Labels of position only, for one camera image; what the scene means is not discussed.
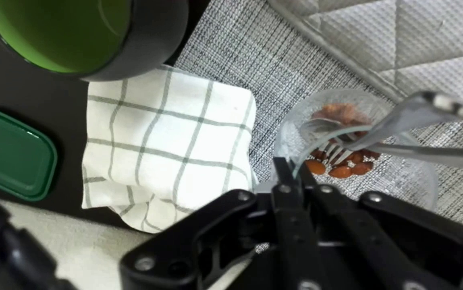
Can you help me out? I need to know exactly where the grey quilted cushion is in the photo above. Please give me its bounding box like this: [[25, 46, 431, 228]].
[[270, 0, 463, 106]]

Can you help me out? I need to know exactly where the silver spoon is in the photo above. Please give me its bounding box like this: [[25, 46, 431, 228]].
[[299, 91, 463, 151]]

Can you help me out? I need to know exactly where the heap of almonds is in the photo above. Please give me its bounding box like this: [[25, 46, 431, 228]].
[[306, 103, 382, 180]]

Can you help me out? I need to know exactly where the green plastic lid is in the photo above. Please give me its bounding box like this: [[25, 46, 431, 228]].
[[0, 109, 58, 202]]

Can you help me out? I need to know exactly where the black mug with green inside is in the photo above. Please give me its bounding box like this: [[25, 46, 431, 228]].
[[0, 0, 189, 82]]

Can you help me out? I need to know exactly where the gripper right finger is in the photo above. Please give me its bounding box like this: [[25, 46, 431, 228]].
[[297, 163, 463, 290]]

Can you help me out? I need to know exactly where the clear glass cup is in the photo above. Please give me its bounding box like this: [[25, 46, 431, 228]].
[[272, 88, 439, 212]]

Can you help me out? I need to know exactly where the silver fork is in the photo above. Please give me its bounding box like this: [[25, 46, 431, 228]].
[[323, 139, 463, 174]]

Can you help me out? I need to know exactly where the white checked cloth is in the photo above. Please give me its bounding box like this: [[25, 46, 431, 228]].
[[81, 64, 258, 234]]

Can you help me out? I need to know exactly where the grey woven placemat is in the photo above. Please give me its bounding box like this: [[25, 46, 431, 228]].
[[174, 0, 463, 235]]

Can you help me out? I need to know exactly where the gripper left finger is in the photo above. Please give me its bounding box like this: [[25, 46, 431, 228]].
[[120, 157, 325, 290]]

